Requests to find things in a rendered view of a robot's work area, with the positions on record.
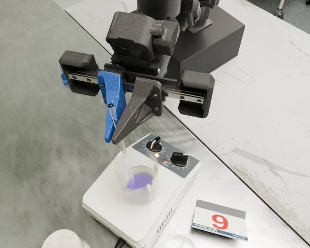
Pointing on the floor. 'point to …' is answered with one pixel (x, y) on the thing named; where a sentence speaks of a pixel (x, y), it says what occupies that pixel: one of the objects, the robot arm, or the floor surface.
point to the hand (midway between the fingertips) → (121, 116)
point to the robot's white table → (255, 109)
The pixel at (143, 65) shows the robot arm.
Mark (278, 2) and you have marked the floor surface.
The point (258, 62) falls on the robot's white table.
